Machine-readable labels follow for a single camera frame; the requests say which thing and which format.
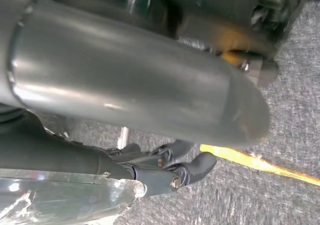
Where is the yellow floor tape outline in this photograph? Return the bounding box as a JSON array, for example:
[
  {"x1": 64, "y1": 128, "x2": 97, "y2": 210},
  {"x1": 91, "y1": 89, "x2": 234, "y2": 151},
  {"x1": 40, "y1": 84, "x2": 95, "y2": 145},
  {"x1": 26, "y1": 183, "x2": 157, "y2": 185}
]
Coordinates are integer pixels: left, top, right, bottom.
[{"x1": 199, "y1": 143, "x2": 320, "y2": 187}]

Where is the grey metal robot leg plate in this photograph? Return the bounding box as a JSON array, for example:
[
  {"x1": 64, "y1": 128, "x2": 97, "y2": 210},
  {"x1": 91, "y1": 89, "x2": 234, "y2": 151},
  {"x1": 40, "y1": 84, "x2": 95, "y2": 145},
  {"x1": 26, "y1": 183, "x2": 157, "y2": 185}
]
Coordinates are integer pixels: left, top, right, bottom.
[{"x1": 177, "y1": 13, "x2": 279, "y2": 87}]

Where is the clear shiny plastic wrap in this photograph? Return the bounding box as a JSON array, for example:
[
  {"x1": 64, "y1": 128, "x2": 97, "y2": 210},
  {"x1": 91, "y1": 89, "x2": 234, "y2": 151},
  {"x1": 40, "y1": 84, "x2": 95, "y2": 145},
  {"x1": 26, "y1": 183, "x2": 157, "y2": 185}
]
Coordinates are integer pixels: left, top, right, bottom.
[{"x1": 0, "y1": 168, "x2": 147, "y2": 225}]

